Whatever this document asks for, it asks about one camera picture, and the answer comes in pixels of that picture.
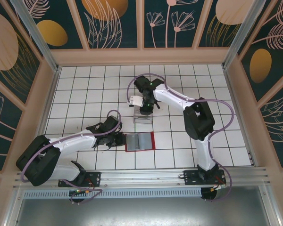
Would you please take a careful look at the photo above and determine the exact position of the aluminium frame rail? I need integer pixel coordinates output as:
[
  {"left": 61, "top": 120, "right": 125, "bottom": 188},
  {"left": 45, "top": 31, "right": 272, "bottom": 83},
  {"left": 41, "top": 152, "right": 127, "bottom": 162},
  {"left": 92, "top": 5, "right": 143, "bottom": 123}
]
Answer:
[{"left": 13, "top": 166, "right": 273, "bottom": 189}]

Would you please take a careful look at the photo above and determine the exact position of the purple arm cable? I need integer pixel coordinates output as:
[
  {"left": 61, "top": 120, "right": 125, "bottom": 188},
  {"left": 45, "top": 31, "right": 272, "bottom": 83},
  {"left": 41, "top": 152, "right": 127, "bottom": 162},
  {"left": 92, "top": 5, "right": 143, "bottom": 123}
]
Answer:
[
  {"left": 21, "top": 109, "right": 123, "bottom": 205},
  {"left": 126, "top": 73, "right": 234, "bottom": 203}
]

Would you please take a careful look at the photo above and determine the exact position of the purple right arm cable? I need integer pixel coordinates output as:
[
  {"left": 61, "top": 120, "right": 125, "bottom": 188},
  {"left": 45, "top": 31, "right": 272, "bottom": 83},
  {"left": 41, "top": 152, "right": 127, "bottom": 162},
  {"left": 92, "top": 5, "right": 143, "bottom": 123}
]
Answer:
[{"left": 126, "top": 73, "right": 234, "bottom": 203}]

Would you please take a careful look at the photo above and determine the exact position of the clear acrylic card box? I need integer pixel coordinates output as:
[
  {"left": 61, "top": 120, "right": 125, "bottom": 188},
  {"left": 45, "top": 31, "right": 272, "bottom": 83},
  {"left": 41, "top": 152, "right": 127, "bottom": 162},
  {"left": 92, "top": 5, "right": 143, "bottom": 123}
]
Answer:
[{"left": 133, "top": 105, "right": 154, "bottom": 125}]

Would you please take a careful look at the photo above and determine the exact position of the grey slotted cable duct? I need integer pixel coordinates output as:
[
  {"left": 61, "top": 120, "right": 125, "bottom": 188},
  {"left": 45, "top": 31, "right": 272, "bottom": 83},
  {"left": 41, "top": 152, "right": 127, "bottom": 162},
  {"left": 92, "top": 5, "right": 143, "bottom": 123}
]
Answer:
[{"left": 22, "top": 188, "right": 202, "bottom": 200}]

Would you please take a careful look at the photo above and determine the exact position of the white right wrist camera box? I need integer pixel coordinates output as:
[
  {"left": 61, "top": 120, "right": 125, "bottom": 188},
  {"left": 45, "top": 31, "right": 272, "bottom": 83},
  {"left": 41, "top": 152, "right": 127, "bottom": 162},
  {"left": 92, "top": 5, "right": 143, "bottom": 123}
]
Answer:
[{"left": 129, "top": 95, "right": 144, "bottom": 107}]

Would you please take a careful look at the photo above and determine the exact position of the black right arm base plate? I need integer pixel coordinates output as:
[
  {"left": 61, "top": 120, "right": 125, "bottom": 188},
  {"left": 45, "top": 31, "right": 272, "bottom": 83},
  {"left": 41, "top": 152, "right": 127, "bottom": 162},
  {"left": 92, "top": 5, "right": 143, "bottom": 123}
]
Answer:
[{"left": 183, "top": 169, "right": 227, "bottom": 186}]

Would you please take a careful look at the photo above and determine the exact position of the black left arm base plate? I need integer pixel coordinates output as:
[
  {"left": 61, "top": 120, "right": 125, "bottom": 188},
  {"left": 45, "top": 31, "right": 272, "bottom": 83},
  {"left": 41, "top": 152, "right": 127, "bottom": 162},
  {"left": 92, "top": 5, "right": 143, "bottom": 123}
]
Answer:
[{"left": 58, "top": 171, "right": 102, "bottom": 188}]

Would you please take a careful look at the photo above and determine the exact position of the red leather card holder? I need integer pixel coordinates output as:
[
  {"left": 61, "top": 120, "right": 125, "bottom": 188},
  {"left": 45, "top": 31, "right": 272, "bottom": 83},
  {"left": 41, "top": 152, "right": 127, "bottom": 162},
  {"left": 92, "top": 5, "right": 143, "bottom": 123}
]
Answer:
[{"left": 125, "top": 132, "right": 156, "bottom": 153}]

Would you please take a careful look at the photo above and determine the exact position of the aluminium corner post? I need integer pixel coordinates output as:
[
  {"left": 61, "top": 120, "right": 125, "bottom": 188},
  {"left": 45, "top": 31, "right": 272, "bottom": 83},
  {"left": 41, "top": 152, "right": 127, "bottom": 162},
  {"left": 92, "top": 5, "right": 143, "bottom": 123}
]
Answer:
[
  {"left": 222, "top": 0, "right": 260, "bottom": 69},
  {"left": 9, "top": 0, "right": 61, "bottom": 72}
]

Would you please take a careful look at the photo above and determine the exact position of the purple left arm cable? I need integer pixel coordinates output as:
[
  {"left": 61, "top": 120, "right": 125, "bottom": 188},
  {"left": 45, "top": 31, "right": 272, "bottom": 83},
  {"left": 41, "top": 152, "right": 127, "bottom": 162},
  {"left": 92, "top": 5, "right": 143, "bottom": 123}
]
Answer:
[{"left": 21, "top": 109, "right": 123, "bottom": 205}]

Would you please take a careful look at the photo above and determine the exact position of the grey metal sheet panel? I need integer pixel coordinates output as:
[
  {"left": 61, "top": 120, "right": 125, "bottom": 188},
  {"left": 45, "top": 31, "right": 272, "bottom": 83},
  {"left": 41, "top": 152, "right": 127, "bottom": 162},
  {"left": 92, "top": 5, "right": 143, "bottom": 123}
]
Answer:
[{"left": 4, "top": 186, "right": 283, "bottom": 226}]

